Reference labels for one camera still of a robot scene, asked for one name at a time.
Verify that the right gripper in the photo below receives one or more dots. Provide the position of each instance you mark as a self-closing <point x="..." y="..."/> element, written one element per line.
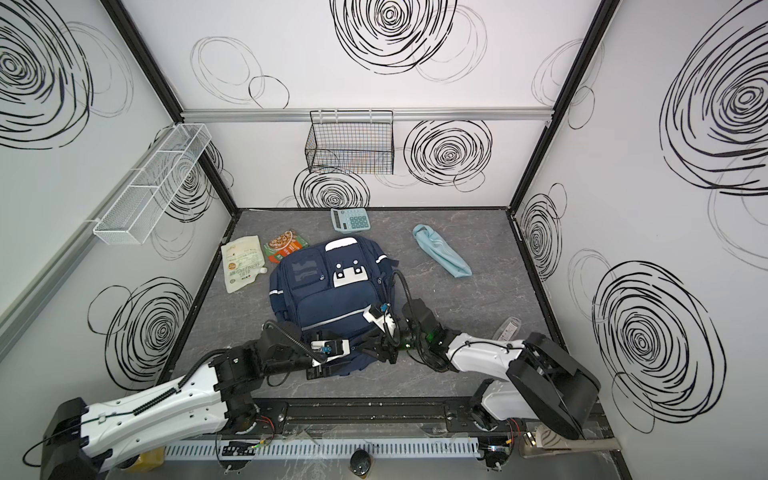
<point x="393" y="339"/>

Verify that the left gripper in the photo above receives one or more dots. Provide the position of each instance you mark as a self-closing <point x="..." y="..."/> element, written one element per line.
<point x="355" y="349"/>

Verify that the navy blue student backpack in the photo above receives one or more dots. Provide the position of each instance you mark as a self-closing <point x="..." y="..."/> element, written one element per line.
<point x="325" y="290"/>

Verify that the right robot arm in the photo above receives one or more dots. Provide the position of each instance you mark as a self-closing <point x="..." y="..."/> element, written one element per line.
<point x="557" y="389"/>

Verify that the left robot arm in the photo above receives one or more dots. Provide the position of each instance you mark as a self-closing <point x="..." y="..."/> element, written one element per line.
<point x="84" y="441"/>

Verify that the white cream food pouch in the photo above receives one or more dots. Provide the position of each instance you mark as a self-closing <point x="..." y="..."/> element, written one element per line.
<point x="243" y="261"/>

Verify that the orange green snack packet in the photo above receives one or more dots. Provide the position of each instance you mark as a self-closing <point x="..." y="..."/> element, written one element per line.
<point x="283" y="245"/>

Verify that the light blue fabric pouch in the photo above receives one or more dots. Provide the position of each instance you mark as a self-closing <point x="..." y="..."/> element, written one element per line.
<point x="437" y="248"/>

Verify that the black round knob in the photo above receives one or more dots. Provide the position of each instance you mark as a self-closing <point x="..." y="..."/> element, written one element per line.
<point x="360" y="463"/>

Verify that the clear plastic pencil case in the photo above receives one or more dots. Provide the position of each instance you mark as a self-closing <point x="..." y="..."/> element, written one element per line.
<point x="507" y="331"/>

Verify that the teal calculator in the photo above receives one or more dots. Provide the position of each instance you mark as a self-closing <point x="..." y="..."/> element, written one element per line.
<point x="350" y="220"/>

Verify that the yellow black cylinder object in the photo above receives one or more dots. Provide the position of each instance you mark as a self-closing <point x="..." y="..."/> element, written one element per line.
<point x="147" y="461"/>

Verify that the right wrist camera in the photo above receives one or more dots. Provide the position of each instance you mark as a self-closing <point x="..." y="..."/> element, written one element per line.
<point x="379" y="315"/>

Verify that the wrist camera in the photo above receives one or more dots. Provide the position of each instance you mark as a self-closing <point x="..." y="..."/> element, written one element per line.
<point x="379" y="315"/>
<point x="332" y="348"/>

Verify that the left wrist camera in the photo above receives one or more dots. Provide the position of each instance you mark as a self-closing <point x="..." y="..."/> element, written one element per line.
<point x="332" y="348"/>

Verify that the white slotted cable duct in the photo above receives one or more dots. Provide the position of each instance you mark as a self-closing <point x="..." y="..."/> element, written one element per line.
<point x="323" y="449"/>

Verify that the white wire wall shelf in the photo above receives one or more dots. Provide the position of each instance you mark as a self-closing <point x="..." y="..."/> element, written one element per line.
<point x="168" y="183"/>

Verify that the black wire wall basket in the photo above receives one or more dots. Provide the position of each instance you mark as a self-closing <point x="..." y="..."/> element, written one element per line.
<point x="357" y="141"/>

